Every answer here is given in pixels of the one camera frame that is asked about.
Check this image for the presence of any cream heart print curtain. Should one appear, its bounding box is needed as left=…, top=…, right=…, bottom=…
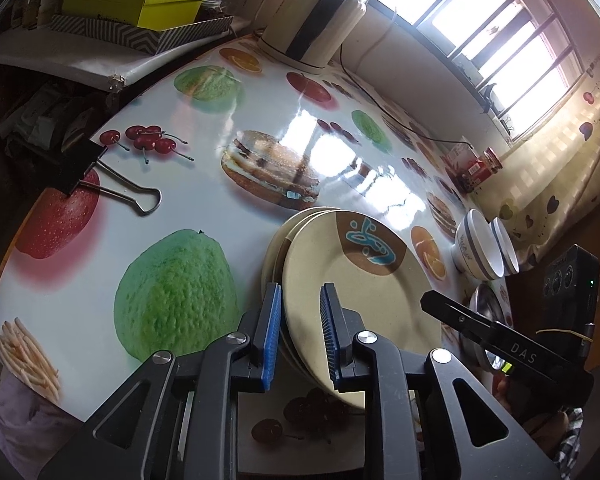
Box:
left=475, top=55, right=600, bottom=271

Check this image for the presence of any brown wooden cabinet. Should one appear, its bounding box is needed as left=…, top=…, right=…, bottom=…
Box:
left=505, top=195, right=600, bottom=361

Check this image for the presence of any food print tablecloth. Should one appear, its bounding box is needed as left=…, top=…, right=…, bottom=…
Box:
left=0, top=35, right=516, bottom=480

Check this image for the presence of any green cardboard box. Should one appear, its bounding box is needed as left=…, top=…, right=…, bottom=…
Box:
left=60, top=0, right=213, bottom=31

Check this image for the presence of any barred window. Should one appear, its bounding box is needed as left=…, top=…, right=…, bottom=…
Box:
left=370, top=0, right=581, bottom=146

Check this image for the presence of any person's right hand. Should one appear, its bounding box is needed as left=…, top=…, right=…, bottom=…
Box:
left=497, top=377, right=573, bottom=443

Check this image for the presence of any black binder clip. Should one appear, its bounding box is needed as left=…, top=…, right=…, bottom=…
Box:
left=55, top=137, right=162, bottom=217

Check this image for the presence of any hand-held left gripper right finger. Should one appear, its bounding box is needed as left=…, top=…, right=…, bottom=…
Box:
left=319, top=282, right=561, bottom=480

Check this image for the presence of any person's right forearm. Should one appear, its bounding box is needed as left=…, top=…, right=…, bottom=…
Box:
left=550, top=410, right=588, bottom=480

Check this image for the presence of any cream plate with blue print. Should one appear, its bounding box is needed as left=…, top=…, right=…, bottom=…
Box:
left=281, top=210, right=443, bottom=408
left=261, top=206, right=331, bottom=361
left=267, top=206, right=341, bottom=378

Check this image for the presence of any grey clutter pile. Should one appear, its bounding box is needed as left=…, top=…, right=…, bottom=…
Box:
left=0, top=85, right=96, bottom=156

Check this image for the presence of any zigzag patterned tray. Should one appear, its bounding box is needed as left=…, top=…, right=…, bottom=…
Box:
left=50, top=12, right=235, bottom=56

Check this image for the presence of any lavender cloth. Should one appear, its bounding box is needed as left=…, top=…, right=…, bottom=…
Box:
left=0, top=370, right=86, bottom=466

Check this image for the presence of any white and black electric kettle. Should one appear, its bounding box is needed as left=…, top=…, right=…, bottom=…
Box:
left=257, top=0, right=368, bottom=72

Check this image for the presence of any red and white carton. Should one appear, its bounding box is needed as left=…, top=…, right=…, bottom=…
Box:
left=445, top=142, right=486, bottom=193

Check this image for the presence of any black power cable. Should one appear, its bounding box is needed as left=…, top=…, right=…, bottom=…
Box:
left=337, top=42, right=478, bottom=148

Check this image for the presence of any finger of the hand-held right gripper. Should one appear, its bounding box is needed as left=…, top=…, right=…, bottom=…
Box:
left=420, top=290, right=511, bottom=356

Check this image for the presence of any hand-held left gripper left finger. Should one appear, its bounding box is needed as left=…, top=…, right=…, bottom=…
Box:
left=37, top=282, right=283, bottom=480

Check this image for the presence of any white shelf board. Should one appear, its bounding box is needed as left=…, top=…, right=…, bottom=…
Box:
left=0, top=25, right=236, bottom=91

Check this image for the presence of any stainless steel bowl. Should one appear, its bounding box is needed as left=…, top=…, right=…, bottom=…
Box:
left=467, top=282, right=516, bottom=373

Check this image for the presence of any white bowl with blue stripes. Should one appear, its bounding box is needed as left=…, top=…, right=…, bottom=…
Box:
left=452, top=208, right=506, bottom=281
left=490, top=217, right=521, bottom=276

